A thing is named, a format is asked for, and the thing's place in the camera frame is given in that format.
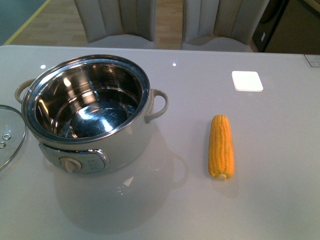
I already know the left beige upholstered chair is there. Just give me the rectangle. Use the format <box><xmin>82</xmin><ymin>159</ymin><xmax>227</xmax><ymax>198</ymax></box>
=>
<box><xmin>74</xmin><ymin>0</ymin><xmax>156</xmax><ymax>49</ymax></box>

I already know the right beige upholstered chair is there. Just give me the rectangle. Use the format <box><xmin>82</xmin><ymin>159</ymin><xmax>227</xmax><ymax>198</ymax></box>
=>
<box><xmin>181</xmin><ymin>0</ymin><xmax>269</xmax><ymax>53</ymax></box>

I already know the yellow corn cob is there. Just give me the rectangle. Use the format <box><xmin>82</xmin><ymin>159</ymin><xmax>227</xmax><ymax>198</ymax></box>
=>
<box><xmin>208</xmin><ymin>114</ymin><xmax>235</xmax><ymax>181</ymax></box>

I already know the white electric cooking pot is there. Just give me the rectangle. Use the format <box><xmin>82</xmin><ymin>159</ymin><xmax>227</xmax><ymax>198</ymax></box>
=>
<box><xmin>14</xmin><ymin>54</ymin><xmax>168</xmax><ymax>174</ymax></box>

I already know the beige upholstered chair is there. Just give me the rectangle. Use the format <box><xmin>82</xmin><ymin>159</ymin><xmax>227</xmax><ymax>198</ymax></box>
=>
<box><xmin>181</xmin><ymin>0</ymin><xmax>269</xmax><ymax>53</ymax></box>
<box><xmin>74</xmin><ymin>0</ymin><xmax>156</xmax><ymax>49</ymax></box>

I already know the table label sticker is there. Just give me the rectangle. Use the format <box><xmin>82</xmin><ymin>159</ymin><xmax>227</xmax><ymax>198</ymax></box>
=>
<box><xmin>304</xmin><ymin>54</ymin><xmax>320</xmax><ymax>68</ymax></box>

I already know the glass pot lid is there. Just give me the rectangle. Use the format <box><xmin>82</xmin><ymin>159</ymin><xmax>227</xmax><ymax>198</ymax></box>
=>
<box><xmin>0</xmin><ymin>104</ymin><xmax>27</xmax><ymax>177</ymax></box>

